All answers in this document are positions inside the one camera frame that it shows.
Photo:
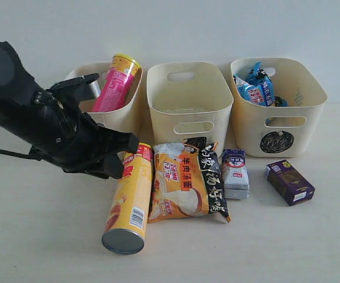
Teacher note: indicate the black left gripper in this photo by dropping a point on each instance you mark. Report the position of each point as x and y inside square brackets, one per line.
[92, 151]

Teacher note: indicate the yellow chips can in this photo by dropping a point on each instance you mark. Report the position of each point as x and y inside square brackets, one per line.
[126, 224]

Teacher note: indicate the pink chips can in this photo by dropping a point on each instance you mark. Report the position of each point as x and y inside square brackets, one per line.
[119, 78]

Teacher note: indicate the blue white milk carton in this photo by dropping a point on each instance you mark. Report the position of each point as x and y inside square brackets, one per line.
[235, 175]

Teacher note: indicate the blue instant noodle bag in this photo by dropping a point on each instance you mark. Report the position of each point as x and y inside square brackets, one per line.
[257, 88]

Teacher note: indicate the dark purple box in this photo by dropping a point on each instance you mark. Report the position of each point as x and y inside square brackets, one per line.
[289, 183]

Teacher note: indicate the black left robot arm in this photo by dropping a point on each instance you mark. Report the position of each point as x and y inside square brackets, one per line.
[51, 121]

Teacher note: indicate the cream bin with triangle mark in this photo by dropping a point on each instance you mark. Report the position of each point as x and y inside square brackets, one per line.
[125, 119]

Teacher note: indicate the orange instant noodle bag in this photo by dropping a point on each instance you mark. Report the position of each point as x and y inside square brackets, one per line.
[187, 182]

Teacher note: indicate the cream bin with square mark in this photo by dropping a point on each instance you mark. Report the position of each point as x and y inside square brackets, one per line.
[186, 100]

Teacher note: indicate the cream bin with circle mark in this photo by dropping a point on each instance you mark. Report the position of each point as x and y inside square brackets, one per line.
[277, 131]

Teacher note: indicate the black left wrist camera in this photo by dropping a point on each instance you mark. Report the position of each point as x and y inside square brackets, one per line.
[74, 91]

